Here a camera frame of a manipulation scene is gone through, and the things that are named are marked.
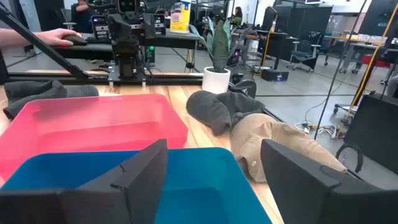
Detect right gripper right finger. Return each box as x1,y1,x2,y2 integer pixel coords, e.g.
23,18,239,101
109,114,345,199
260,139,398,224

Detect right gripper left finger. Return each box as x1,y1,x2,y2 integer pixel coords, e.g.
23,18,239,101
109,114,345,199
0,139,169,224

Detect dark grey cap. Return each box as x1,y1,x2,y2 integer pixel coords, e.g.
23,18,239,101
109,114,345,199
2,79,100,121
185,90,266,136

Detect person's forearm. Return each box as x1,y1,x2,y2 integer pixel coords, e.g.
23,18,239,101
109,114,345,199
0,27,40,48

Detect pink translucent plastic bin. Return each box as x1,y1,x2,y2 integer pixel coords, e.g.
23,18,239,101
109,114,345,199
0,93,189,181

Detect blue translucent plastic bin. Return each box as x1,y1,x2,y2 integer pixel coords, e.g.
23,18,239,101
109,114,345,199
0,147,273,224

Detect black hard case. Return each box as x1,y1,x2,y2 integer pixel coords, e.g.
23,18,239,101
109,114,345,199
343,93,398,175

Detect black thin pole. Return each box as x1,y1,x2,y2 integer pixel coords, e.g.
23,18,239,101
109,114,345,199
313,0,368,141

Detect black floor box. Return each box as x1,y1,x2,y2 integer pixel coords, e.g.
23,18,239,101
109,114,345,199
260,67,290,82

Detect grey office chair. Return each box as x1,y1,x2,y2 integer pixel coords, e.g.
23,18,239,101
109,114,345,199
287,39,322,73

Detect yellow pole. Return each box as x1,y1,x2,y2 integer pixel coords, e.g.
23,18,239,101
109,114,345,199
349,2,398,108

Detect white plant pot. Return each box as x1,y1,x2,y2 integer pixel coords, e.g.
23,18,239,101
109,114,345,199
201,66,231,95

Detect black computer mouse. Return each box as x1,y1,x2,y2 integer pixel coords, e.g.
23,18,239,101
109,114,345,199
62,34,88,47

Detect black office desk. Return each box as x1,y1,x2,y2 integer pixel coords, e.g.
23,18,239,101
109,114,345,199
23,29,201,62

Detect black electronics box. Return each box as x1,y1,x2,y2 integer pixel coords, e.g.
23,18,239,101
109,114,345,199
90,14,110,41

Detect black storage cabinet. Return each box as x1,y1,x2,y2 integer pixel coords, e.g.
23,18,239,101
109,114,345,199
262,4,333,69

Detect person's hand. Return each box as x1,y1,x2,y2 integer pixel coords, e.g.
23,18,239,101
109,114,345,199
34,27,83,47

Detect green snake plant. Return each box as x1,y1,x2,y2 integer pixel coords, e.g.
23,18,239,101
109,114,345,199
188,17,249,73

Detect person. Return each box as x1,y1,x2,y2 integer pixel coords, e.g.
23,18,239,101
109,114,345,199
231,6,244,26
70,0,97,34

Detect yellow wipes container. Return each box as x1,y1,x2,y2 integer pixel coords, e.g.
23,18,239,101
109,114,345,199
169,0,192,34

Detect coiled black cable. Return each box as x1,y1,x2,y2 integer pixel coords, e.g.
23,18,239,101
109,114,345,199
335,142,364,174

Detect white power strip cables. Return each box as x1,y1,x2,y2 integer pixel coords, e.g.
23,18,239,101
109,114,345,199
294,121,338,139

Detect tan corduroy cap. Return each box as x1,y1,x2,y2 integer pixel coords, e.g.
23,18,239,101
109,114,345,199
229,113,348,183

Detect black aluminium table frame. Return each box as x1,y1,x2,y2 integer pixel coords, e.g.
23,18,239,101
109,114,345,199
0,4,205,88

